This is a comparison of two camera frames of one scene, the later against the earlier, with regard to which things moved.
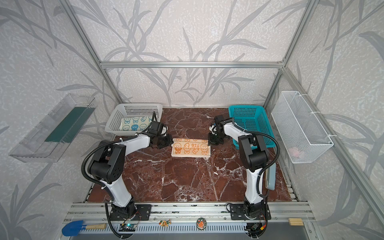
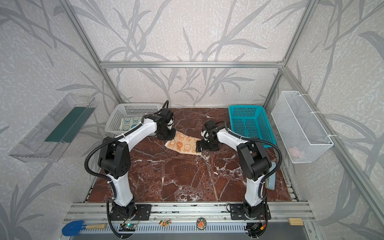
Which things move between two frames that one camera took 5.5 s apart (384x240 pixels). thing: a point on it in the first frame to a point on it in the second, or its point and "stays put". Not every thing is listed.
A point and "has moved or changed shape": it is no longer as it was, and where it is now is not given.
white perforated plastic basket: [112, 128] stays put
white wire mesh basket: [302, 138] stays put
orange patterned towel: [190, 147] has moved or changed shape
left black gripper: [165, 142] to [166, 134]
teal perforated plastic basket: [254, 118] stays put
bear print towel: [135, 123] stays put
